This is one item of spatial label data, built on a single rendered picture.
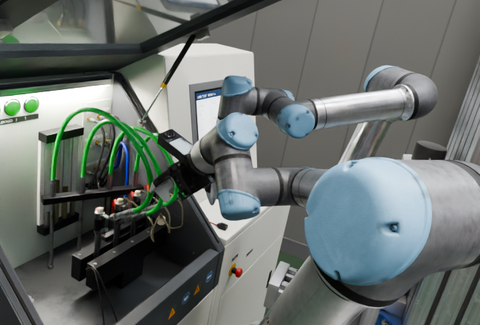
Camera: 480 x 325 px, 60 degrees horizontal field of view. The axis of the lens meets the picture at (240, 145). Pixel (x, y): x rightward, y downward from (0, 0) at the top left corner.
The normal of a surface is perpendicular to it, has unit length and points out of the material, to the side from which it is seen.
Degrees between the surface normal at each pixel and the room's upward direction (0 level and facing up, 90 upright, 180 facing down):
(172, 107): 76
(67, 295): 0
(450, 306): 90
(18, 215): 90
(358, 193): 83
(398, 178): 21
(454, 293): 90
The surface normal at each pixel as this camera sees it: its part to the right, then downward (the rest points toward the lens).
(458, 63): -0.36, 0.25
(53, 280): 0.18, -0.93
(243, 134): 0.54, -0.40
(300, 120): 0.32, 0.36
